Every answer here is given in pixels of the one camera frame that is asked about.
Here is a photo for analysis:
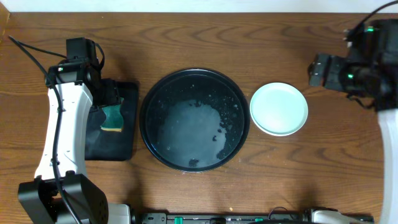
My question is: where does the green yellow sponge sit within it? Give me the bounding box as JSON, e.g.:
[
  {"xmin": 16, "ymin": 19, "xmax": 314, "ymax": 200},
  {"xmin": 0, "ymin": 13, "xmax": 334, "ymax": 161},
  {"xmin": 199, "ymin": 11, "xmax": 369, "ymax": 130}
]
[{"xmin": 100, "ymin": 98, "xmax": 124, "ymax": 132}]

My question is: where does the pale green plate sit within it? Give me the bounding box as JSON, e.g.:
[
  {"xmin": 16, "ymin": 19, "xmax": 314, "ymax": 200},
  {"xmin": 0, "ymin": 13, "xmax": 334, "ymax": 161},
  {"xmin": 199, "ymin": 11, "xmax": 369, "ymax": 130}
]
[{"xmin": 249, "ymin": 82, "xmax": 308, "ymax": 136}]

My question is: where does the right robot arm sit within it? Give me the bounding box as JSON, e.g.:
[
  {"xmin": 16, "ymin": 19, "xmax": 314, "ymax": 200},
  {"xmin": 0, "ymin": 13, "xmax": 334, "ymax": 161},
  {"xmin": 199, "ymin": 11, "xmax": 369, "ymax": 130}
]
[{"xmin": 308, "ymin": 19, "xmax": 397, "ymax": 223}]

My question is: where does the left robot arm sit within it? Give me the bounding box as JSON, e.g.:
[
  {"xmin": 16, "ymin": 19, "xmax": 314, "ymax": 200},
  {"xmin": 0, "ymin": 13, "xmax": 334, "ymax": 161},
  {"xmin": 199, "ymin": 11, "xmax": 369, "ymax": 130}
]
[{"xmin": 18, "ymin": 37, "xmax": 132, "ymax": 223}]

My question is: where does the black rectangular water tray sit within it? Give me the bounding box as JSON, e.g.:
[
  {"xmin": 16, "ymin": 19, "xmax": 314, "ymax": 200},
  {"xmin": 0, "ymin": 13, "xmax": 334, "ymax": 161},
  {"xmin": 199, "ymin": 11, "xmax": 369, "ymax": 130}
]
[{"xmin": 85, "ymin": 82, "xmax": 139, "ymax": 161}]

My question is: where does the round black tray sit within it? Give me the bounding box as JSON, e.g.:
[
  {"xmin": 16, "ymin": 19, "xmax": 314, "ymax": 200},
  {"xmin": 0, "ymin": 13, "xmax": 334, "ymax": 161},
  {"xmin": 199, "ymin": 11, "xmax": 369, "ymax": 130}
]
[{"xmin": 139, "ymin": 68, "xmax": 251, "ymax": 172}]

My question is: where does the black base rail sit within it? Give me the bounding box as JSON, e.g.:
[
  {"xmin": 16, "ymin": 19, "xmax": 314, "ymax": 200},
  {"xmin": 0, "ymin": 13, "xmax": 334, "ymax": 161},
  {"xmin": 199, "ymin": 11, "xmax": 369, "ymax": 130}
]
[{"xmin": 131, "ymin": 207, "xmax": 375, "ymax": 224}]

